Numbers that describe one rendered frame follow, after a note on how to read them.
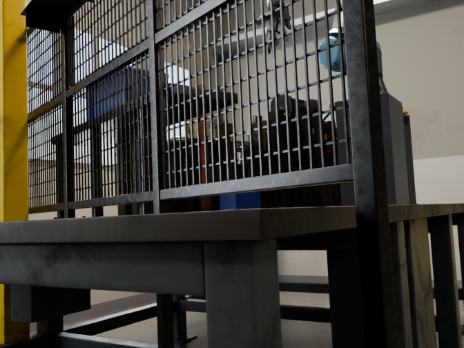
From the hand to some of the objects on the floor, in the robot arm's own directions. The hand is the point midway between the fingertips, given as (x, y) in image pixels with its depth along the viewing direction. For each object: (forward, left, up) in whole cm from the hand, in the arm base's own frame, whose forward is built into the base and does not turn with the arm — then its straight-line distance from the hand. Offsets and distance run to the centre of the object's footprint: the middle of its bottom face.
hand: (276, 47), depth 211 cm
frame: (+18, +5, -140) cm, 141 cm away
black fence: (+18, +82, -140) cm, 163 cm away
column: (-38, +1, -140) cm, 145 cm away
